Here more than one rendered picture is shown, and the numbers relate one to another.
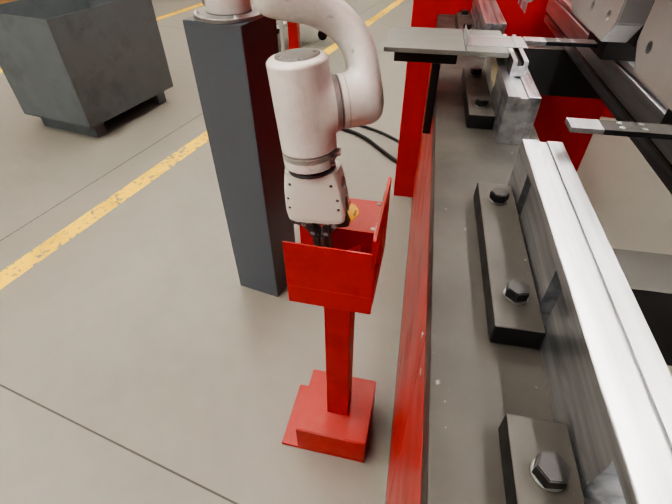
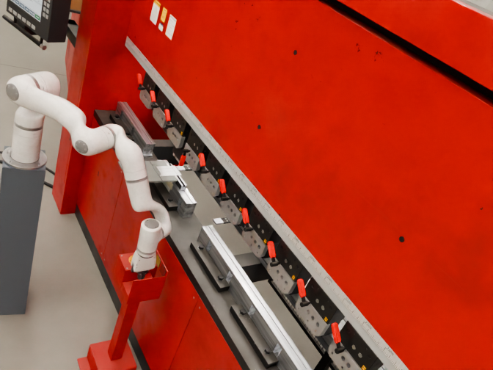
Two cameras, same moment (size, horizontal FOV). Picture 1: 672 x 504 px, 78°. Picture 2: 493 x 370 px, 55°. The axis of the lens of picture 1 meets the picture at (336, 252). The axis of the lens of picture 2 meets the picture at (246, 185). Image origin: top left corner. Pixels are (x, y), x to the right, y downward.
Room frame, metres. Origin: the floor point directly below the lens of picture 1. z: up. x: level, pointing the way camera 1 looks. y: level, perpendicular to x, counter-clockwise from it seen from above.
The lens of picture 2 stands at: (-0.56, 1.15, 2.36)
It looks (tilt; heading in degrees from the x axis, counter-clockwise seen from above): 30 degrees down; 305
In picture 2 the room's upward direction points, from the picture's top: 23 degrees clockwise
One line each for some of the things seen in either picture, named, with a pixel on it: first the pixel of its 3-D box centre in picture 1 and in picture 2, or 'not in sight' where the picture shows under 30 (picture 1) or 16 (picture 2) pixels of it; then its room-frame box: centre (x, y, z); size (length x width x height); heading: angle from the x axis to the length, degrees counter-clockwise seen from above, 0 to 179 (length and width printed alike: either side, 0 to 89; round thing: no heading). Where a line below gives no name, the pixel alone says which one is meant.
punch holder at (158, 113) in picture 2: not in sight; (167, 109); (1.24, -0.44, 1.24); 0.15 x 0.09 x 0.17; 169
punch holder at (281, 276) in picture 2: not in sight; (291, 266); (0.06, -0.21, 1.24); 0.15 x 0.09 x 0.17; 169
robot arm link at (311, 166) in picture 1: (311, 155); (147, 249); (0.58, 0.04, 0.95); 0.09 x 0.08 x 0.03; 77
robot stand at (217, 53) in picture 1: (254, 175); (15, 237); (1.27, 0.28, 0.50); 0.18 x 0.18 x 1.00; 67
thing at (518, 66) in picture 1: (512, 53); (175, 176); (0.98, -0.39, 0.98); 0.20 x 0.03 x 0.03; 169
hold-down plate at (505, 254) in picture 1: (502, 250); (209, 265); (0.43, -0.23, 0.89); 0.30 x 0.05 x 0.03; 169
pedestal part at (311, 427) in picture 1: (329, 412); (106, 363); (0.63, 0.02, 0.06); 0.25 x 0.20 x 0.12; 77
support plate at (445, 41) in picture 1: (444, 40); (147, 171); (1.04, -0.25, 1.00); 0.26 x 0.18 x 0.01; 79
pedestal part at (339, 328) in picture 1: (339, 349); (125, 321); (0.62, -0.01, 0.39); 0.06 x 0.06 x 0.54; 77
